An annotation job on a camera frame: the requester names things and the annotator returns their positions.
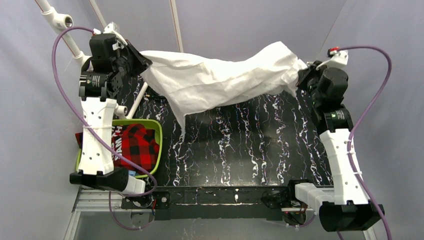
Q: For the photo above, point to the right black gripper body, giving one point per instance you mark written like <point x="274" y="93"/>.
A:
<point x="305" y="76"/>

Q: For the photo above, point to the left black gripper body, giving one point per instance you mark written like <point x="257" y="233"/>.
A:
<point x="138" y="55"/>

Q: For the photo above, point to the white cloth sheet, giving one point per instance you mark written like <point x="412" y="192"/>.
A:
<point x="193" y="84"/>

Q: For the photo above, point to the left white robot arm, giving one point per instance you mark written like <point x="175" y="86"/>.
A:
<point x="103" y="101"/>

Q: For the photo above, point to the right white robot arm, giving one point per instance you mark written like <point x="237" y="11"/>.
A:
<point x="346" y="206"/>

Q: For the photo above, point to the green plastic basket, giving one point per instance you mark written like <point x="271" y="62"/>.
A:
<point x="159" y="139"/>

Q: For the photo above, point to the red black plaid cloth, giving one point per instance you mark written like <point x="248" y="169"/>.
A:
<point x="137" y="143"/>

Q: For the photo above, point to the white PVC pipe frame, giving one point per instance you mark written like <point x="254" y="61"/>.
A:
<point x="60" y="23"/>

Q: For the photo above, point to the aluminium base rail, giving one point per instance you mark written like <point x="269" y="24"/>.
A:
<point x="173" y="203"/>

